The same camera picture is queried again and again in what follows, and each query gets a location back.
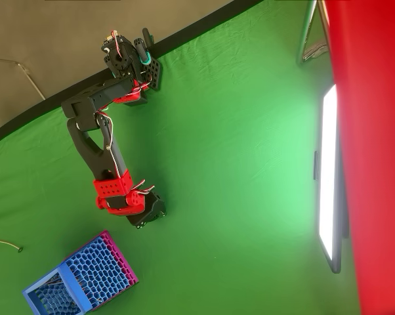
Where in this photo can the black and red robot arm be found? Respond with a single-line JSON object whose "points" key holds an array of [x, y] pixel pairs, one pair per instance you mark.
{"points": [[95, 154]]}

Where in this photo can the green cloth with black edge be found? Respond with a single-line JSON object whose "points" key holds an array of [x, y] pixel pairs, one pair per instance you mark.
{"points": [[217, 164]]}

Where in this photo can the red blurred panel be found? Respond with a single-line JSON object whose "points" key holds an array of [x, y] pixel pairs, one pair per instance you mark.
{"points": [[381, 131]]}

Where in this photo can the black perforated arm base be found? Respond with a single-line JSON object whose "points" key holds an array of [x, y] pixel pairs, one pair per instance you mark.
{"points": [[155, 70]]}

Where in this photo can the blue mesh basket magenta base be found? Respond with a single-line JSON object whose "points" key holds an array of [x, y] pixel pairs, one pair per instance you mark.
{"points": [[99, 269]]}

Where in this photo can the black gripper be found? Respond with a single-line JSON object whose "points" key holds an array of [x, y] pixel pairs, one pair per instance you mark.
{"points": [[153, 210]]}

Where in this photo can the chrome tube stand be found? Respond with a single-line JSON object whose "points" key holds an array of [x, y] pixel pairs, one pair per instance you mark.
{"points": [[305, 36]]}

